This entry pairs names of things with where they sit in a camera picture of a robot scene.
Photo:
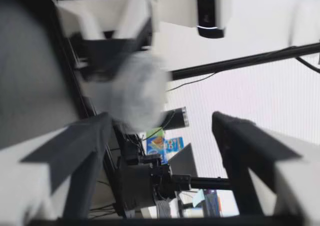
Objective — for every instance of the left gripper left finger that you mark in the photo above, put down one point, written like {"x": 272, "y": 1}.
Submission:
{"x": 37, "y": 176}

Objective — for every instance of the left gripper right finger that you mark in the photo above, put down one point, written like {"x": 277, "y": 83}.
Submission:
{"x": 287, "y": 181}

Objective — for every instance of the small clear plastic cup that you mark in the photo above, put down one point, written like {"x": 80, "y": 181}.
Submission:
{"x": 140, "y": 93}

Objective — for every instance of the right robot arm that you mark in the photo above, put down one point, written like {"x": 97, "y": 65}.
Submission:
{"x": 140, "y": 183}

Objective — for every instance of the grey flat panel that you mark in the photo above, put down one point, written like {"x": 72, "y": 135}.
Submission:
{"x": 183, "y": 161}

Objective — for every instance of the black cylinder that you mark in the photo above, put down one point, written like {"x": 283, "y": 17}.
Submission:
{"x": 178, "y": 118}

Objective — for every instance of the colourful snack packets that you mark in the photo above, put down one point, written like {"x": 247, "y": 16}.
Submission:
{"x": 160, "y": 145}

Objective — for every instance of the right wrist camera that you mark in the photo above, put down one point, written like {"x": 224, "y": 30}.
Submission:
{"x": 210, "y": 5}

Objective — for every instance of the black frame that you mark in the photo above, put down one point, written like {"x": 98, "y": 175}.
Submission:
{"x": 250, "y": 59}

